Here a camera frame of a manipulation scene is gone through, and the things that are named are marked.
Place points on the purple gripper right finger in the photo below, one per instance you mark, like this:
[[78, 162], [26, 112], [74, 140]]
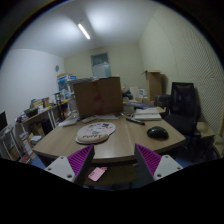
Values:
[[156, 165]]

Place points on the round wall clock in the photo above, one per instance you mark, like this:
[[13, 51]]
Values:
[[57, 68]]

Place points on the round printed mouse pad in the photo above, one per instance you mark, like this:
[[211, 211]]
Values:
[[95, 133]]

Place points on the black pen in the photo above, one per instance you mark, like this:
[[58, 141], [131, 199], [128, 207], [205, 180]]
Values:
[[136, 121]]

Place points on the tall cardboard box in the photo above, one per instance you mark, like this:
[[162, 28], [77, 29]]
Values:
[[153, 83]]

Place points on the pink card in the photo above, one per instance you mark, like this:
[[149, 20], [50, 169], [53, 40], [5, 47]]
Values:
[[96, 174]]

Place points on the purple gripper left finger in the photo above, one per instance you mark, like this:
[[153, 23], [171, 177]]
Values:
[[73, 168]]

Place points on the grey door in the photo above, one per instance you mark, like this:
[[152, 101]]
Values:
[[101, 65]]

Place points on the blue white product box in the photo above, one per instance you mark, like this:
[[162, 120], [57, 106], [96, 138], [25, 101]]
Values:
[[63, 86]]

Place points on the ceiling fluorescent light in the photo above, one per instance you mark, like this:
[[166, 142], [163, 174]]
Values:
[[84, 31]]

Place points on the wooden side shelf desk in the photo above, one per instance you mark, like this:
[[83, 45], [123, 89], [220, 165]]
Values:
[[44, 122]]

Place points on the large brown cardboard box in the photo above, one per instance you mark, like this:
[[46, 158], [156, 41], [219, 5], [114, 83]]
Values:
[[98, 97]]

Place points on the black computer mouse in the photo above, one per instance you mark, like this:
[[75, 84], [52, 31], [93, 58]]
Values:
[[157, 132]]

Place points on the black office chair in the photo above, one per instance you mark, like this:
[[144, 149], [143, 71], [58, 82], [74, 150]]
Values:
[[184, 110]]

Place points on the stack of white papers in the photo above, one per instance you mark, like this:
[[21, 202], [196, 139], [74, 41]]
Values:
[[147, 114]]

